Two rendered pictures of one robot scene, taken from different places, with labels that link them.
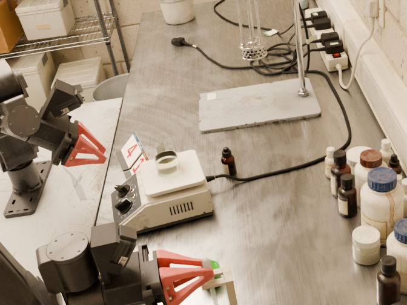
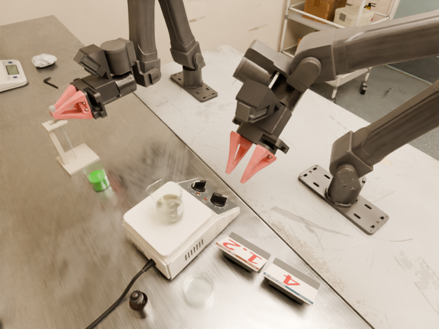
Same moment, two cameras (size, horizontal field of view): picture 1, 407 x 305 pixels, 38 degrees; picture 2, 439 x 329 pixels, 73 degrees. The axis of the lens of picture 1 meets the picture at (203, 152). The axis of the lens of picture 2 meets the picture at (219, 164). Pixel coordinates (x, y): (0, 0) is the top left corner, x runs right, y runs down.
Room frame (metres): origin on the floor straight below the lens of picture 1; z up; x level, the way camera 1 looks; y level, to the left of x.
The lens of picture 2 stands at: (1.26, -0.07, 1.43)
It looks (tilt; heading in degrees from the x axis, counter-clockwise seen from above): 46 degrees down; 137
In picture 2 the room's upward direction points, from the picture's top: straight up
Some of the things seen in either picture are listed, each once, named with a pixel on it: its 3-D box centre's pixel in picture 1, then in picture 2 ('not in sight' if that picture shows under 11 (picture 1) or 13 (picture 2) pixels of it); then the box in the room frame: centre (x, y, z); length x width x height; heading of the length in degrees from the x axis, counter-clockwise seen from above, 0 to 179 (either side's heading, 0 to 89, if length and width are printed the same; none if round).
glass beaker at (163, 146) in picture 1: (166, 155); (166, 202); (0.97, 0.07, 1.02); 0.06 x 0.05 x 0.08; 47
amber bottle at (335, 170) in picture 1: (340, 173); not in sight; (0.90, -0.25, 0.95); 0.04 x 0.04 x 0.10
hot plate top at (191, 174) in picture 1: (171, 172); (168, 215); (0.97, 0.07, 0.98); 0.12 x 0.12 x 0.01; 5
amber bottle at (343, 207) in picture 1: (347, 194); not in sight; (0.84, -0.24, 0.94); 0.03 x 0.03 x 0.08
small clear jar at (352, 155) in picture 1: (361, 167); not in sight; (0.92, -0.30, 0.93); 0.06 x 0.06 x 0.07
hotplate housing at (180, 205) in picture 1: (163, 192); (180, 220); (0.96, 0.10, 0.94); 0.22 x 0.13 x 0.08; 95
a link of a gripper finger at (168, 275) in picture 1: (180, 273); (72, 107); (0.62, 0.07, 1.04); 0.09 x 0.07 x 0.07; 93
